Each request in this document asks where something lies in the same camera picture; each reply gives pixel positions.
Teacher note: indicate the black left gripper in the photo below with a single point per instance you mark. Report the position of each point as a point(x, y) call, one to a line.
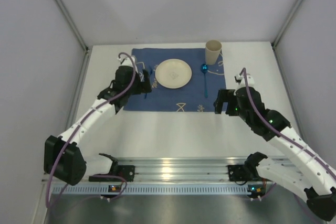
point(145, 84)

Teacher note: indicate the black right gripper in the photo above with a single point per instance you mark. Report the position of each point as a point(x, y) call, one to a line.
point(224, 100)

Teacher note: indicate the blue metal fork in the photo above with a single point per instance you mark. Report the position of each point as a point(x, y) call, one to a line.
point(150, 73)

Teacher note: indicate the cream round plate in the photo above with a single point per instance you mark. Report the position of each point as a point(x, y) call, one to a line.
point(173, 73)

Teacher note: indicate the dark blue spoon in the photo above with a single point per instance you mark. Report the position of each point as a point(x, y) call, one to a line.
point(204, 70)

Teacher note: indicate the blue cloth placemat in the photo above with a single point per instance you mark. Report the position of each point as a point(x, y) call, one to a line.
point(189, 98)

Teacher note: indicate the beige cup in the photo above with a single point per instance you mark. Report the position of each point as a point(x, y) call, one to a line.
point(212, 51)

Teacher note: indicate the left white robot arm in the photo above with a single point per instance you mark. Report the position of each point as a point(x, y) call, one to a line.
point(64, 154)

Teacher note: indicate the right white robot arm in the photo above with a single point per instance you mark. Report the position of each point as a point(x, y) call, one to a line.
point(314, 180)

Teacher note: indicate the aluminium frame rail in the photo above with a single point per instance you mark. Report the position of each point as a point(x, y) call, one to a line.
point(181, 170)

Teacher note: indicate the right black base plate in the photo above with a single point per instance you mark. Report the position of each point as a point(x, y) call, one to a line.
point(240, 174)

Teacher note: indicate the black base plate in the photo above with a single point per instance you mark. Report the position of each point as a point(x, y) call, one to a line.
point(126, 172)
point(240, 174)

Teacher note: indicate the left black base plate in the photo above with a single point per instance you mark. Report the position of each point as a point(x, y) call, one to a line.
point(126, 172)

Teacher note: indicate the slotted grey cable duct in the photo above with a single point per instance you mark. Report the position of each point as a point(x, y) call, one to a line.
point(158, 189)

